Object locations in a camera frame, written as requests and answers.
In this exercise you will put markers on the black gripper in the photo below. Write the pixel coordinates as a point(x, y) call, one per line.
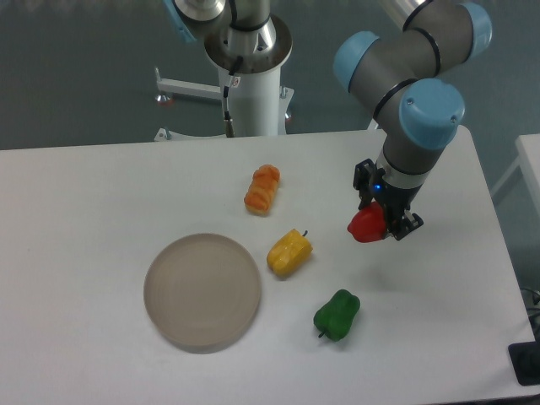
point(369, 182)

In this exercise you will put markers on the red bell pepper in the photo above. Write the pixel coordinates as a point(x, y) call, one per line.
point(368, 224)

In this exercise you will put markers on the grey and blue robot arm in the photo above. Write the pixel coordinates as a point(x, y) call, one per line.
point(397, 82)

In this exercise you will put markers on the yellow bell pepper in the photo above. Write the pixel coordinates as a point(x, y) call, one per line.
point(289, 253)

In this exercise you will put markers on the orange bell pepper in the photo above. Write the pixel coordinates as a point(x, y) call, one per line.
point(262, 190)

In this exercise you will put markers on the green bell pepper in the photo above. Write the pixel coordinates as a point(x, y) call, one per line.
point(335, 318)

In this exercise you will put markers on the round beige plate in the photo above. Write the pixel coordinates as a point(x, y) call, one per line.
point(202, 292)

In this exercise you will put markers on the white side table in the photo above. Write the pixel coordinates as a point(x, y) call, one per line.
point(526, 164)

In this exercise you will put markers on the black box at table edge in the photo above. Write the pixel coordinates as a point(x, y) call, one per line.
point(525, 361)

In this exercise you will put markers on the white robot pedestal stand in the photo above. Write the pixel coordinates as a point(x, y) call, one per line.
point(254, 102)

